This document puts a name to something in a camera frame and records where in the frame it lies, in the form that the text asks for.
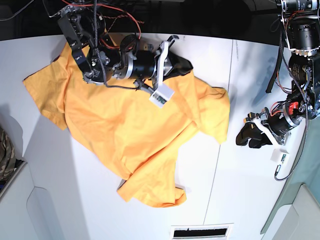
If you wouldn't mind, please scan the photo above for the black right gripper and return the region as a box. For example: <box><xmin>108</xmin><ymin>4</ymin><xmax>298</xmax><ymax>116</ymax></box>
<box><xmin>112</xmin><ymin>35</ymin><xmax>193</xmax><ymax>84</ymax></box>

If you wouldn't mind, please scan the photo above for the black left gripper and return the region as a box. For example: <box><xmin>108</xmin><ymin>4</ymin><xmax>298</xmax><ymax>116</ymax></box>
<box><xmin>236</xmin><ymin>100</ymin><xmax>302</xmax><ymax>149</ymax></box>

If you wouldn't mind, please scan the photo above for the orange t-shirt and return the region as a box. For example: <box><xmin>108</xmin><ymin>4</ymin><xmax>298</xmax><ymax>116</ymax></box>
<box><xmin>23</xmin><ymin>44</ymin><xmax>230</xmax><ymax>208</ymax></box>

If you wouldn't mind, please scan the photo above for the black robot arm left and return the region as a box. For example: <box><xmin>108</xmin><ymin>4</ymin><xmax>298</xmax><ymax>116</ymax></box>
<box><xmin>235</xmin><ymin>0</ymin><xmax>320</xmax><ymax>149</ymax></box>

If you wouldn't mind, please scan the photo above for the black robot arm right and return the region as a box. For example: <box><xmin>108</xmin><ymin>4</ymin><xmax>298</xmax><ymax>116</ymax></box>
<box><xmin>43</xmin><ymin>0</ymin><xmax>193</xmax><ymax>93</ymax></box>

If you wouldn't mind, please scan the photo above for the white vent grille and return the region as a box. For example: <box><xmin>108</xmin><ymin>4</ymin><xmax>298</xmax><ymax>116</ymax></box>
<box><xmin>170</xmin><ymin>223</ymin><xmax>234</xmax><ymax>240</ymax></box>

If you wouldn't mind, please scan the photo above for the camouflage cloth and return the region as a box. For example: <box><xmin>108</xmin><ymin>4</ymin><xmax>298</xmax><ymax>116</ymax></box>
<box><xmin>0</xmin><ymin>127</ymin><xmax>17</xmax><ymax>181</ymax></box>

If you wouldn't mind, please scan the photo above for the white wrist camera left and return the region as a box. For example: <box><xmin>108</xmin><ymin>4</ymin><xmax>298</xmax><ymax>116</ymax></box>
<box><xmin>270</xmin><ymin>148</ymin><xmax>290</xmax><ymax>165</ymax></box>

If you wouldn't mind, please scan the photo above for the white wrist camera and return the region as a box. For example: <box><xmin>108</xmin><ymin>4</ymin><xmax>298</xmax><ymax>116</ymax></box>
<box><xmin>270</xmin><ymin>148</ymin><xmax>290</xmax><ymax>165</ymax></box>
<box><xmin>149</xmin><ymin>83</ymin><xmax>175</xmax><ymax>108</ymax></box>

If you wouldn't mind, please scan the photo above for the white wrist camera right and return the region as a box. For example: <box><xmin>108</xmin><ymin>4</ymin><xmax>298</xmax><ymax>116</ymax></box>
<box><xmin>149</xmin><ymin>83</ymin><xmax>175</xmax><ymax>108</ymax></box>

